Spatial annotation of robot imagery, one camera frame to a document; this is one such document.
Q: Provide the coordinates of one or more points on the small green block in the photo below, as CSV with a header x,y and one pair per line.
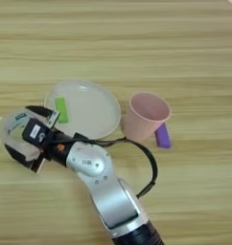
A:
x,y
62,110

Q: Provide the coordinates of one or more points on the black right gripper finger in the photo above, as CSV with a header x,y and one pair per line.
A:
x,y
25,159
52,116

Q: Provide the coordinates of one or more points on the clear tape roll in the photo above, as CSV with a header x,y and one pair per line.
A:
x,y
11,127

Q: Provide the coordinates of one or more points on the small purple block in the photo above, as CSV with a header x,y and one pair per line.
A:
x,y
162,137

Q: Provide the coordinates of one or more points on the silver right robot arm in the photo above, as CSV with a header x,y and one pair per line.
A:
x,y
102,188

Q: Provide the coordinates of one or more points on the small black white-label box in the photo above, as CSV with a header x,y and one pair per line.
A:
x,y
34,131

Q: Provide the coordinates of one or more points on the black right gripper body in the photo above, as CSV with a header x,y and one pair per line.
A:
x,y
58,150

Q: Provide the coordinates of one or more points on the pink cup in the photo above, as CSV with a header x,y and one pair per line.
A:
x,y
146,118

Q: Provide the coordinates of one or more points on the round white plate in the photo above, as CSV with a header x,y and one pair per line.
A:
x,y
89,108

